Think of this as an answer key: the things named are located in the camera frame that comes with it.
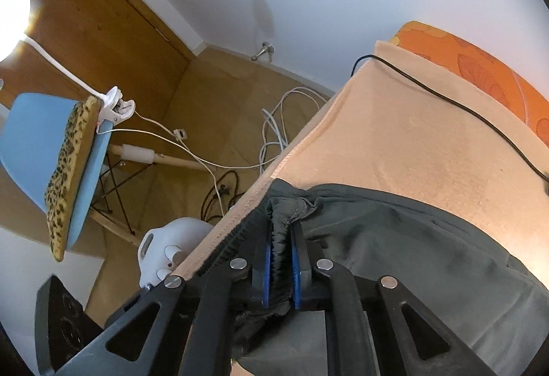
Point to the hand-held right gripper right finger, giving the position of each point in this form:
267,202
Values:
295,273

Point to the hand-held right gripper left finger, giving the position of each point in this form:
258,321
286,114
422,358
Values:
268,277

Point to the black pants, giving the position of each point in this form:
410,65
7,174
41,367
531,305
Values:
407,251

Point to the white plastic appliance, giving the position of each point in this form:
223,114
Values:
180,234

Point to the beige blanket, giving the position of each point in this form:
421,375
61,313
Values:
407,135

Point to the white plastic tube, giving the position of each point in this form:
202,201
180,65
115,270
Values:
137,153

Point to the leopard print cushion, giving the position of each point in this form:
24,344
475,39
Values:
68,170

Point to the metal door stopper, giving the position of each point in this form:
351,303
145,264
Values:
266,47

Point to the white clip lamp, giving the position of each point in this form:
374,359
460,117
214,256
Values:
113,103

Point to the orange floral bed sheet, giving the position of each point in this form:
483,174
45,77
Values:
472,62

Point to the light blue chair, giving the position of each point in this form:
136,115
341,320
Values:
34,127

